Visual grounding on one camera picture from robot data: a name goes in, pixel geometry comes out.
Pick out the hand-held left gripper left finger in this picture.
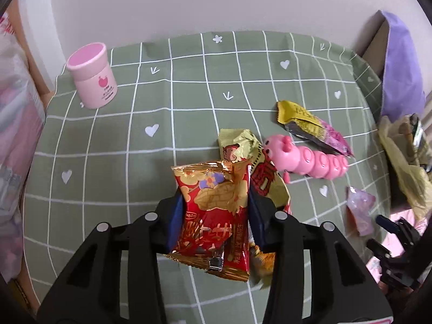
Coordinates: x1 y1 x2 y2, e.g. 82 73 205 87
37 189 184 324

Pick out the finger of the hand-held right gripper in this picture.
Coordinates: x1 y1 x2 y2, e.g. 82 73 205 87
366 239 393 261
375 214 399 234

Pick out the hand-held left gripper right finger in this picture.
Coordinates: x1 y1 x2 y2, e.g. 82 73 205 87
248 185 394 324

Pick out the purple wrapper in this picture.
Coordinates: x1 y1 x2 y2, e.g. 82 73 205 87
346 186 377 237

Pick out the red peanut snack packet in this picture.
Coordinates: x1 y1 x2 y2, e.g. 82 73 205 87
170 161 252 282

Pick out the yellow-green trash bag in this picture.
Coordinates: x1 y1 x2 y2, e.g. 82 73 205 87
377 113 432 221

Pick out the gold snack packet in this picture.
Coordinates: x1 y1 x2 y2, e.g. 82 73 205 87
218 128 292 287

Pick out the green checked tablecloth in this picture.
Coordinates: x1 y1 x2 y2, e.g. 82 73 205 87
22 30 394 324

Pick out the pink caterpillar toy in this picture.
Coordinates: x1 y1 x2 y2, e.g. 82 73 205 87
262 134 349 184

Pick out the white pleated curtain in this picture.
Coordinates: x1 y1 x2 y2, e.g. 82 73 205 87
423 91 432 136

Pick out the yellow and pink snack wrapper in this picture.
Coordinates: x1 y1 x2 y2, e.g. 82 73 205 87
276 100 355 157

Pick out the purple pillow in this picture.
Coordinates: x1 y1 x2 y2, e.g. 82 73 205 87
380 9 426 122

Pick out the pink round jar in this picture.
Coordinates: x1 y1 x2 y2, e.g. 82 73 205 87
66 42 118 109

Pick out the cardboard box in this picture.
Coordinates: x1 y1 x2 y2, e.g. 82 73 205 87
361 17 389 85

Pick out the pink patterned cloth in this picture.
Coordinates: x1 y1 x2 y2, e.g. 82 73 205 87
0 10 46 277

